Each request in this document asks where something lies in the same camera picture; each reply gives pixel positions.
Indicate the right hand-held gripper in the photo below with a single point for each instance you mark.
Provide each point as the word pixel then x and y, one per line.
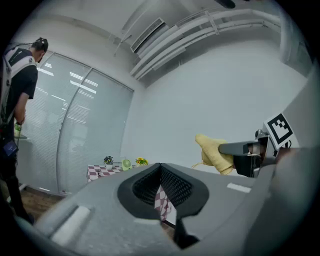
pixel 281 132

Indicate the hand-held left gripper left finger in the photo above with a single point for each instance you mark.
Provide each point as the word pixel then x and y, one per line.
pixel 105 212

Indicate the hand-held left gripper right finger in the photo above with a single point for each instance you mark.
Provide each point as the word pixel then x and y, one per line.
pixel 220 197

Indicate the yellow cloth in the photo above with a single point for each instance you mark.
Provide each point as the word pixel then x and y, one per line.
pixel 212 150

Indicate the person's right forearm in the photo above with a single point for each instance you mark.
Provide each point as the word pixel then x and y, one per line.
pixel 285 153

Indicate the purple flowers in white pot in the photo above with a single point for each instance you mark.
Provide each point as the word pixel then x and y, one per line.
pixel 108 162

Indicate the green desk fan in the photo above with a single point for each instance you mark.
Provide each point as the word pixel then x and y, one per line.
pixel 126 165

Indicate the yellow flowers in white pot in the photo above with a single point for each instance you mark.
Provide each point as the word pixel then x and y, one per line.
pixel 141 162

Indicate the glass partition with blinds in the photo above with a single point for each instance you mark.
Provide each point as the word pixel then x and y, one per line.
pixel 100 125

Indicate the person's grey shirt sleeve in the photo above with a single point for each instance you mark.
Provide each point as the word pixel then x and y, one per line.
pixel 307 95

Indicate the white ceiling pipe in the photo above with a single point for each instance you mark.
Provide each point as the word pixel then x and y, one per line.
pixel 170 53
pixel 190 37
pixel 225 17

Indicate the white ceiling air vent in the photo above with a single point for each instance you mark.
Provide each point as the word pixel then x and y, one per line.
pixel 147 35

